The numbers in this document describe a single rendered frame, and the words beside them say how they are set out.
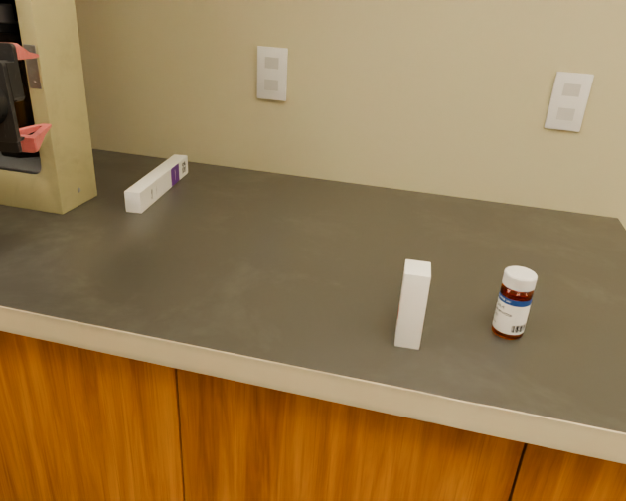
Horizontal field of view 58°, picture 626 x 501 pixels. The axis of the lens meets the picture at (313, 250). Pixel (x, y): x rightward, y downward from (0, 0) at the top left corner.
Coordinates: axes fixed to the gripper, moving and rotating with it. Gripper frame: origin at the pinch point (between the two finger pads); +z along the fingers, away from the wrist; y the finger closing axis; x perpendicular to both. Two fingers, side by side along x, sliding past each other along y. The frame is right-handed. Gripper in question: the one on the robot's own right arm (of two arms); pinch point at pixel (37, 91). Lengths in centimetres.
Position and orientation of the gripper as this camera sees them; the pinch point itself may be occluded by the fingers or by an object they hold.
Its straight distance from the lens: 91.7
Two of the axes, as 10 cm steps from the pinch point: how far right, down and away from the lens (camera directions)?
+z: 2.5, -3.9, 8.8
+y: 0.2, -9.1, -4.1
